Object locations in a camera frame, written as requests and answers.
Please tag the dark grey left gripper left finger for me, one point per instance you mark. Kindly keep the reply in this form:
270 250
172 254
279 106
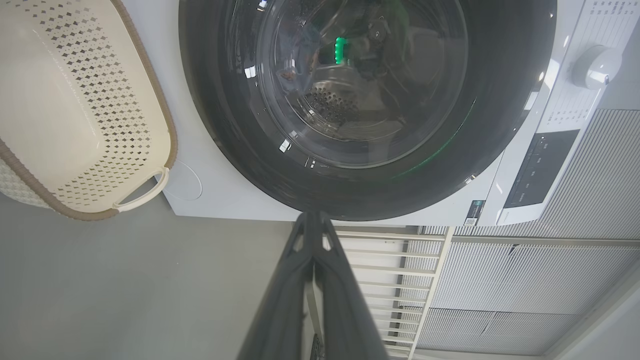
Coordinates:
280 310

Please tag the round white filter cover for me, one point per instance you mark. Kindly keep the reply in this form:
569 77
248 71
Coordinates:
184 181

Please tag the white front-load washing machine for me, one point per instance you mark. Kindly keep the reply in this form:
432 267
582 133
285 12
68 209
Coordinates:
210 200

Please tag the black washer display panel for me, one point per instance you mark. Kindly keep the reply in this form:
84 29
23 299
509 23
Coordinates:
542 170

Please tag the white slatted rack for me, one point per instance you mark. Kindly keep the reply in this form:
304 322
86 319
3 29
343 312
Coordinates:
395 280

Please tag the steel perforated washer drum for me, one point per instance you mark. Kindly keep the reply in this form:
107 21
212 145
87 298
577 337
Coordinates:
330 105

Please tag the small qr code sticker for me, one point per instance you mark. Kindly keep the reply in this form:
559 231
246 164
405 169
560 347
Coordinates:
474 213

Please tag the grey ribbed panel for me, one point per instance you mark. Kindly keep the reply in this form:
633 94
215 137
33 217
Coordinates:
525 290

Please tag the white round control knob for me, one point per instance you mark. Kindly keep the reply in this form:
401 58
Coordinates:
597 67

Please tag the cream perforated laundry basket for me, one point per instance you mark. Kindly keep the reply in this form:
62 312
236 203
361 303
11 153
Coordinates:
65 100

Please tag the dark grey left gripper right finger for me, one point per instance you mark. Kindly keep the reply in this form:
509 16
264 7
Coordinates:
345 310

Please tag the black round glass washer door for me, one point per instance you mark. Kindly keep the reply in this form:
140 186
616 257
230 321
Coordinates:
240 150

